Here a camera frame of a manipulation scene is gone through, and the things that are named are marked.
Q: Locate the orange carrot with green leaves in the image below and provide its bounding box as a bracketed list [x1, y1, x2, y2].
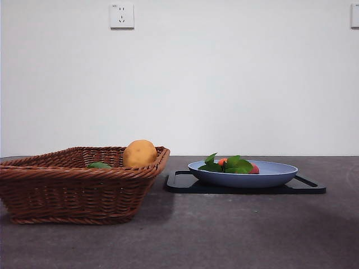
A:
[197, 152, 261, 175]

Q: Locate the blue round plate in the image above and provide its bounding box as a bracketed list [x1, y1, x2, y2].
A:
[187, 160, 299, 189]

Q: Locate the yellow-brown potato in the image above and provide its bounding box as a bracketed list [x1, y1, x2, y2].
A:
[122, 139, 158, 169]

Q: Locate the black flat tray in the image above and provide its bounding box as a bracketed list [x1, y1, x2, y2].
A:
[164, 170, 327, 194]

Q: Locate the green vegetable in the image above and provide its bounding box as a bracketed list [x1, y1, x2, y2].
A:
[86, 161, 113, 169]

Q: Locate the brown wicker basket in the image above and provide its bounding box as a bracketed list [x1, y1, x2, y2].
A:
[0, 146, 171, 225]

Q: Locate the white wall socket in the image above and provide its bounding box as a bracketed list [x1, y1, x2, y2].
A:
[109, 3, 135, 30]

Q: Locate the white wall switch plate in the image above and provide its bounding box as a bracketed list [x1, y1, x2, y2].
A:
[350, 3, 359, 29]

